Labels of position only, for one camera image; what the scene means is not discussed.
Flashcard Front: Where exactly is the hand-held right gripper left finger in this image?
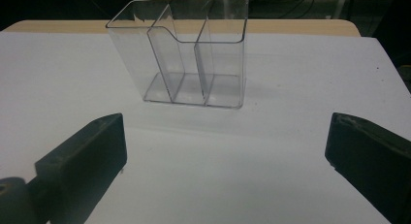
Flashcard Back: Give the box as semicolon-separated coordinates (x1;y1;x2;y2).
26;112;128;224

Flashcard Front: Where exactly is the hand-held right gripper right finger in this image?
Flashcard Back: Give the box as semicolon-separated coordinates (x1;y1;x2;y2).
324;112;411;224

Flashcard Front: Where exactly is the clear plastic compartment organizer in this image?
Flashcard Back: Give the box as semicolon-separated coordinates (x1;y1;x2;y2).
105;0;250;110

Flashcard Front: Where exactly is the white table cover sheet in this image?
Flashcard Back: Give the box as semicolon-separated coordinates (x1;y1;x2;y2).
0;30;411;224

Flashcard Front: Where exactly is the white metal stand pole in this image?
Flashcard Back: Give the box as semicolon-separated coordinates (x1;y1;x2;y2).
332;0;351;20

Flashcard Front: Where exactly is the black cable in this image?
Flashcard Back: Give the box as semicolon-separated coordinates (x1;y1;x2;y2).
277;0;317;19

